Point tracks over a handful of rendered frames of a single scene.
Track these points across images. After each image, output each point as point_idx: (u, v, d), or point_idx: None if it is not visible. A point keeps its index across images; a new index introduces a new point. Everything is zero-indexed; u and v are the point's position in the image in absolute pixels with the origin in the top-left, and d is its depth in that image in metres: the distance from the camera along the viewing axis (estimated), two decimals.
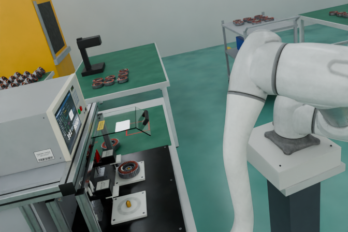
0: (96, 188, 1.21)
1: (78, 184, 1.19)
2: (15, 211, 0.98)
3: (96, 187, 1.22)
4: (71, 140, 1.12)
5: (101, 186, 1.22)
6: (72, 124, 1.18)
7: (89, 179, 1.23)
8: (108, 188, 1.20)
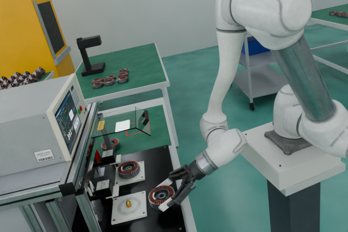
0: (96, 188, 1.21)
1: (78, 184, 1.19)
2: (15, 211, 0.98)
3: (96, 187, 1.22)
4: (71, 140, 1.12)
5: (101, 186, 1.22)
6: (72, 124, 1.18)
7: (89, 179, 1.23)
8: (108, 188, 1.20)
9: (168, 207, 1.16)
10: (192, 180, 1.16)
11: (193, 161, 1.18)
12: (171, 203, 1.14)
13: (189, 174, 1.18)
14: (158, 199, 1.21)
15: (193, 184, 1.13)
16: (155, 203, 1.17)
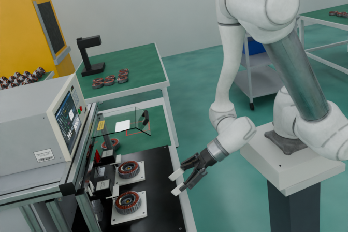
0: (96, 188, 1.21)
1: (78, 184, 1.19)
2: (15, 211, 0.98)
3: (96, 187, 1.22)
4: (71, 140, 1.12)
5: (101, 186, 1.22)
6: (72, 124, 1.18)
7: (89, 179, 1.23)
8: (108, 188, 1.20)
9: (180, 191, 1.22)
10: (204, 167, 1.21)
11: (205, 148, 1.23)
12: (184, 188, 1.20)
13: (201, 161, 1.23)
14: (124, 204, 1.27)
15: (205, 171, 1.19)
16: (120, 208, 1.23)
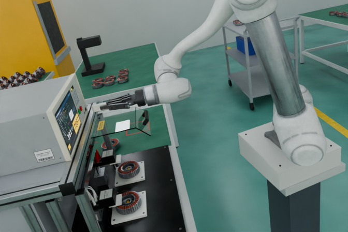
0: (99, 198, 1.23)
1: None
2: (15, 211, 0.98)
3: (99, 197, 1.24)
4: (71, 140, 1.12)
5: (104, 196, 1.24)
6: (72, 124, 1.18)
7: (92, 189, 1.25)
8: (111, 198, 1.22)
9: (99, 110, 1.31)
10: (132, 103, 1.28)
11: (141, 89, 1.31)
12: (104, 107, 1.29)
13: (132, 98, 1.31)
14: (124, 204, 1.27)
15: (129, 105, 1.26)
16: (120, 208, 1.23)
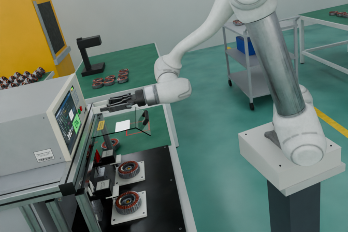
0: (96, 188, 1.21)
1: (78, 184, 1.19)
2: (15, 211, 0.98)
3: (96, 187, 1.22)
4: (71, 140, 1.12)
5: (101, 186, 1.22)
6: (72, 124, 1.18)
7: (89, 179, 1.23)
8: (108, 188, 1.20)
9: (99, 112, 1.29)
10: (132, 103, 1.28)
11: (141, 89, 1.31)
12: (104, 109, 1.27)
13: (132, 98, 1.31)
14: (124, 204, 1.27)
15: (130, 105, 1.26)
16: (120, 208, 1.23)
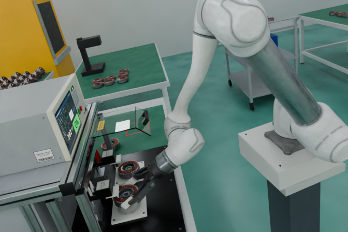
0: (96, 188, 1.21)
1: (78, 184, 1.19)
2: (15, 211, 0.98)
3: (96, 187, 1.22)
4: (71, 140, 1.12)
5: (101, 186, 1.22)
6: (72, 124, 1.18)
7: (89, 179, 1.23)
8: (108, 188, 1.20)
9: (129, 205, 1.21)
10: (153, 179, 1.20)
11: (154, 160, 1.22)
12: (132, 201, 1.19)
13: (150, 173, 1.22)
14: (122, 198, 1.26)
15: (153, 183, 1.18)
16: (118, 201, 1.22)
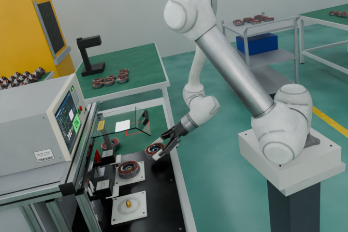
0: (96, 188, 1.21)
1: (78, 184, 1.19)
2: (15, 211, 0.98)
3: (96, 187, 1.22)
4: (71, 140, 1.12)
5: (101, 186, 1.22)
6: (72, 124, 1.18)
7: (89, 179, 1.23)
8: (108, 188, 1.20)
9: (159, 157, 1.50)
10: (178, 136, 1.50)
11: (179, 121, 1.52)
12: (162, 153, 1.48)
13: (175, 132, 1.52)
14: None
15: (179, 138, 1.47)
16: (149, 154, 1.51)
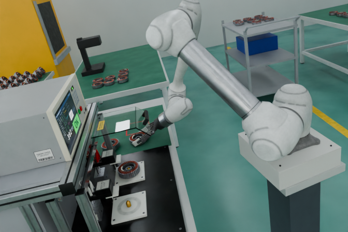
0: (96, 188, 1.21)
1: (78, 184, 1.19)
2: (15, 211, 0.98)
3: (96, 187, 1.22)
4: (71, 140, 1.12)
5: (101, 186, 1.22)
6: (72, 124, 1.18)
7: (89, 179, 1.23)
8: (108, 188, 1.20)
9: (138, 144, 1.78)
10: (155, 129, 1.74)
11: (158, 116, 1.75)
12: (139, 141, 1.75)
13: (154, 125, 1.76)
14: (135, 139, 1.84)
15: (153, 131, 1.72)
16: (131, 140, 1.80)
